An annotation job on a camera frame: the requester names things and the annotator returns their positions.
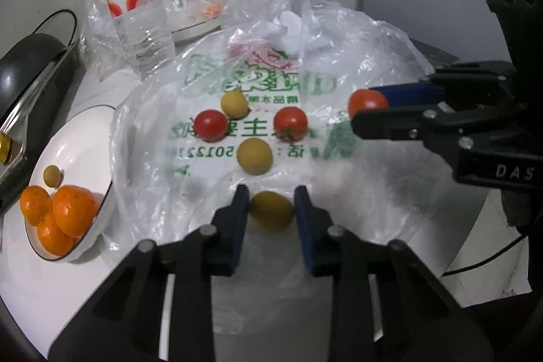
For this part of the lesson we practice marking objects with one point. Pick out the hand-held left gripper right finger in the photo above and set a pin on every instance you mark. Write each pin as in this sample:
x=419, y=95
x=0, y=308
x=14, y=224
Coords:
x=307, y=226

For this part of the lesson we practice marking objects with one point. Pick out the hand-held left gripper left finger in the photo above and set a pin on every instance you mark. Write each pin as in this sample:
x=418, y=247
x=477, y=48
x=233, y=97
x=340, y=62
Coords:
x=239, y=218

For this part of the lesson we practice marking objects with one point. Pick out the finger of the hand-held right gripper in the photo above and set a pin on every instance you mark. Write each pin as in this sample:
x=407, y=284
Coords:
x=390, y=124
x=403, y=92

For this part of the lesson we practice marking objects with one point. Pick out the red cherry tomato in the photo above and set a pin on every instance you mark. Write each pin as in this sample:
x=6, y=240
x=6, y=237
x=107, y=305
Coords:
x=212, y=126
x=368, y=102
x=290, y=123

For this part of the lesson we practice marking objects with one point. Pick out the green printed clear plastic bag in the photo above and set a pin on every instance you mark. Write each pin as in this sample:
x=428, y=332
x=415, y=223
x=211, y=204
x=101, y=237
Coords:
x=191, y=73

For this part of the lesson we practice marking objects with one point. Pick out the small tangerine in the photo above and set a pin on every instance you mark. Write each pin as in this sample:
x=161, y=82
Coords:
x=34, y=203
x=74, y=209
x=53, y=241

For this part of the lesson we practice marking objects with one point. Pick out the white plate dark rim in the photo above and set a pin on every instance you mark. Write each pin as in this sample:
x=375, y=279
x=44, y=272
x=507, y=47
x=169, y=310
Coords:
x=80, y=145

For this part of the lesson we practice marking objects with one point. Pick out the person's right forearm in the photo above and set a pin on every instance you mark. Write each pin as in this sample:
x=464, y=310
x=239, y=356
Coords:
x=521, y=207

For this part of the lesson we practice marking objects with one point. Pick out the white plate with food scraps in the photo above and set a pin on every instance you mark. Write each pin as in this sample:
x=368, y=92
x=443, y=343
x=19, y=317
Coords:
x=195, y=31

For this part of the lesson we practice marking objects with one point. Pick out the clear plastic water bottle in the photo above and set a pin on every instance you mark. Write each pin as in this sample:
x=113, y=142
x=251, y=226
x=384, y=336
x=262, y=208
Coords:
x=135, y=27

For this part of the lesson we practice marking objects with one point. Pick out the silver induction cooker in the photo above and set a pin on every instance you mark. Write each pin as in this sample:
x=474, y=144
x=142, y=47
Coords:
x=51, y=99

